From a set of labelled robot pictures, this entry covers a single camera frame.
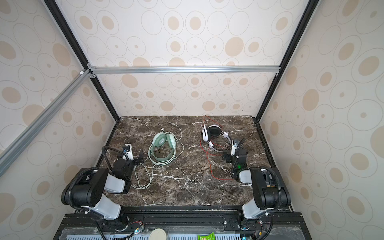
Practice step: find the mint green headphones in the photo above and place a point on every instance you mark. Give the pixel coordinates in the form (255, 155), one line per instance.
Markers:
(159, 140)

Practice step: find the silver aluminium rail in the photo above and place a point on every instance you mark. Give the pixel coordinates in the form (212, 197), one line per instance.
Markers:
(185, 70)
(25, 138)

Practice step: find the black mounting base rail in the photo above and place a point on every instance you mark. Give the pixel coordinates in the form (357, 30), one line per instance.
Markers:
(185, 222)

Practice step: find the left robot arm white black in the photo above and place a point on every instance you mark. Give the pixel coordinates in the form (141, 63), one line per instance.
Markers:
(85, 192)

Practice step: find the silver aluminium left rail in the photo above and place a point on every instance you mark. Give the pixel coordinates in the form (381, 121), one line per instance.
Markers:
(25, 138)

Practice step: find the silver aluminium back rail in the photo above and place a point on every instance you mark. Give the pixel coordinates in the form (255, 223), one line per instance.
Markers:
(185, 70)

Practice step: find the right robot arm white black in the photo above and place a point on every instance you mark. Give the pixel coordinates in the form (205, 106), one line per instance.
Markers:
(269, 190)

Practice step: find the cream lid jar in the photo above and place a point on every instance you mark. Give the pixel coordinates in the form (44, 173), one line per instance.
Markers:
(158, 234)

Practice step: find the white black headphones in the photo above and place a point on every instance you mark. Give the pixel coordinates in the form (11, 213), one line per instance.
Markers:
(211, 133)

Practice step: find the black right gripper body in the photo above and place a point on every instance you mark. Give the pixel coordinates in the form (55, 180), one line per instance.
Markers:
(229, 155)

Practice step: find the black frame post left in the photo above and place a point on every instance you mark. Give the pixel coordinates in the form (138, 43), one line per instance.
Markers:
(74, 44)

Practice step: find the black frame post right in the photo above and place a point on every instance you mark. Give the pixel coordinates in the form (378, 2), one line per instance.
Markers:
(304, 21)

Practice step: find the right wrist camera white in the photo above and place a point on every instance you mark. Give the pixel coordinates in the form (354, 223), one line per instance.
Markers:
(234, 146)

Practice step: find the green snack packet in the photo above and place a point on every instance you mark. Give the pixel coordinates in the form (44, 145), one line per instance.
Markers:
(211, 236)

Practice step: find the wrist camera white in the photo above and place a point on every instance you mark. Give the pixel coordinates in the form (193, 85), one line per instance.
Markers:
(234, 146)
(127, 152)

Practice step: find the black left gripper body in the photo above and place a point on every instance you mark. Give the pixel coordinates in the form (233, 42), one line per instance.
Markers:
(137, 157)

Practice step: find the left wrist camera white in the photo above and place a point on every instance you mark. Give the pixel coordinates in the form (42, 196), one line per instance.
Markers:
(127, 152)

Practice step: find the black frame post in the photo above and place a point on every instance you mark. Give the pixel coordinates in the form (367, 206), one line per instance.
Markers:
(74, 44)
(304, 21)

